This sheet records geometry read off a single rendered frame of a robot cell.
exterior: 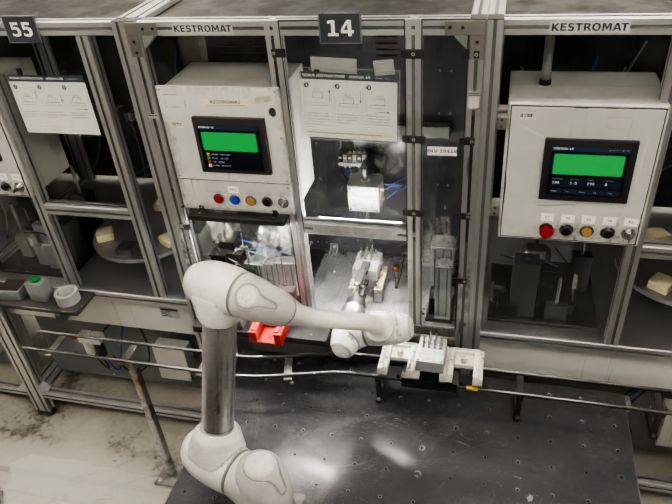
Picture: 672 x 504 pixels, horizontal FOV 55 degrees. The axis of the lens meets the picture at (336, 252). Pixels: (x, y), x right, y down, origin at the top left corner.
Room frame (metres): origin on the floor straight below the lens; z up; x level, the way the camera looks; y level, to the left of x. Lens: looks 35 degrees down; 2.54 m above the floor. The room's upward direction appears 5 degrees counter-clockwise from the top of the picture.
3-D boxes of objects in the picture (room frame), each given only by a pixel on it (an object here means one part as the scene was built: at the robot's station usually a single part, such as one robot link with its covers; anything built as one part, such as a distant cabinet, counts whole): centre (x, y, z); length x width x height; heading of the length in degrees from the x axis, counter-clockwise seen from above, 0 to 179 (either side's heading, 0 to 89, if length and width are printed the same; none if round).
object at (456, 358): (1.63, -0.30, 0.84); 0.36 x 0.14 x 0.10; 73
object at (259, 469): (1.20, 0.29, 0.85); 0.18 x 0.16 x 0.22; 54
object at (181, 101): (2.07, 0.30, 1.60); 0.42 x 0.29 x 0.46; 73
